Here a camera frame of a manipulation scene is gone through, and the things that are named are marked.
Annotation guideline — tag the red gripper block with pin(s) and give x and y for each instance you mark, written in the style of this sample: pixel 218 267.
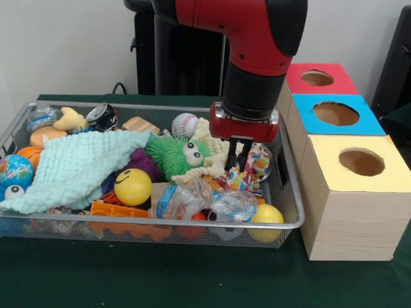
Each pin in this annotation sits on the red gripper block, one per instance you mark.
pixel 244 131

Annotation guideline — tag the colourful patterned cloth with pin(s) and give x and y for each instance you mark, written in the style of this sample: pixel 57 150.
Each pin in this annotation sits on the colourful patterned cloth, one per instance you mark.
pixel 257 167

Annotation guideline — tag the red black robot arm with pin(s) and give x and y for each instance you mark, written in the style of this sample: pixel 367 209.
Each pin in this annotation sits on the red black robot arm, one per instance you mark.
pixel 257 32

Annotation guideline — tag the wooden three-hole box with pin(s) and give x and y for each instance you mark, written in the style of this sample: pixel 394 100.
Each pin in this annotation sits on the wooden three-hole box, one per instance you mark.
pixel 353 224

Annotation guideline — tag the silver mesh bin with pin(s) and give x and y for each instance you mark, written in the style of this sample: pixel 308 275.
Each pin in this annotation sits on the silver mesh bin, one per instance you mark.
pixel 77 231

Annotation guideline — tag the cream knitted cloth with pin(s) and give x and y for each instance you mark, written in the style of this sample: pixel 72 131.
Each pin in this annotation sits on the cream knitted cloth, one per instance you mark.
pixel 215 160

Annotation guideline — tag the white baseball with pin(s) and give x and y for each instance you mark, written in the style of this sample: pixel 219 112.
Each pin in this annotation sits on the white baseball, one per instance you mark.
pixel 184 125

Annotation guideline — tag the plain yellow ball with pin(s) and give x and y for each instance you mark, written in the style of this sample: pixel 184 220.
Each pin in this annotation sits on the plain yellow ball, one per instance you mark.
pixel 266 215

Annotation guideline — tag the green spiky toy with eyes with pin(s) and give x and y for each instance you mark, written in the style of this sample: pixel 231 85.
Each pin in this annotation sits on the green spiky toy with eyes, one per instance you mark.
pixel 170 157

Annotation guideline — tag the crushed clear plastic bottle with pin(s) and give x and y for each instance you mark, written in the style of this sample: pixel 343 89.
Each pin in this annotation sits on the crushed clear plastic bottle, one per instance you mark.
pixel 180 200

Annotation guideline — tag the striped wooden block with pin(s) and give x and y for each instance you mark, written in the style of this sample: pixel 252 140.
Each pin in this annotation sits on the striped wooden block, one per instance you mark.
pixel 138 125

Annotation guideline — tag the yellow smiley ball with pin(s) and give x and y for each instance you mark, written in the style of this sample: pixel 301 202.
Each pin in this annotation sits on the yellow smiley ball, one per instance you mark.
pixel 133 189

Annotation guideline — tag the mint knitted cloth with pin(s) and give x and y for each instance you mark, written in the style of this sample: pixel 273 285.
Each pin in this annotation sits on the mint knitted cloth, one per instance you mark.
pixel 74 167

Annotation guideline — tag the black upright panel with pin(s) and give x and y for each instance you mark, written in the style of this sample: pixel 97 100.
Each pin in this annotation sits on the black upright panel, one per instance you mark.
pixel 395 64

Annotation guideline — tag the small orange basketball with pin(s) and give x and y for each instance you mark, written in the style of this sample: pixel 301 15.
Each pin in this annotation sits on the small orange basketball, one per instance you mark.
pixel 29 154

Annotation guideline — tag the globe print ball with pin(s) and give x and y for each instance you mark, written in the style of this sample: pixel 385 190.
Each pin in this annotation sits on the globe print ball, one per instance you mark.
pixel 16 171

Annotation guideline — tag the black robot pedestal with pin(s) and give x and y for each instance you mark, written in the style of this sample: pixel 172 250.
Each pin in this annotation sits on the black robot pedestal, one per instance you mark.
pixel 180 64

